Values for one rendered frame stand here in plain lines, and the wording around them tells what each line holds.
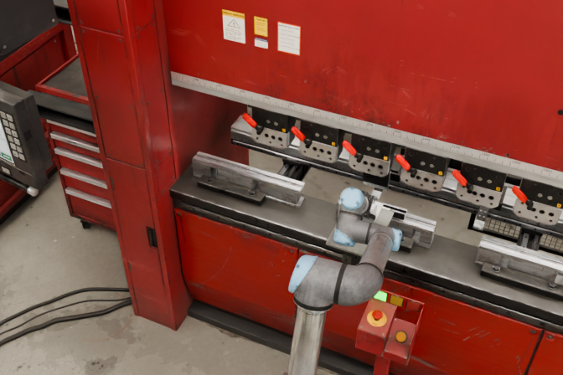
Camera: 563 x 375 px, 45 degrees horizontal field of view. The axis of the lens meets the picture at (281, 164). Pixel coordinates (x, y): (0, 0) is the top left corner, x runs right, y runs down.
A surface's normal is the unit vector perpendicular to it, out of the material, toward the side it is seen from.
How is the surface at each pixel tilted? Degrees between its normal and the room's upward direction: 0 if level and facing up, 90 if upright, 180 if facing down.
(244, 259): 90
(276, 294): 90
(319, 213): 0
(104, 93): 90
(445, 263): 0
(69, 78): 0
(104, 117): 90
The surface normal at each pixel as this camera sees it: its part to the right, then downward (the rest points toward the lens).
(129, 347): 0.00, -0.77
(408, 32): -0.41, 0.58
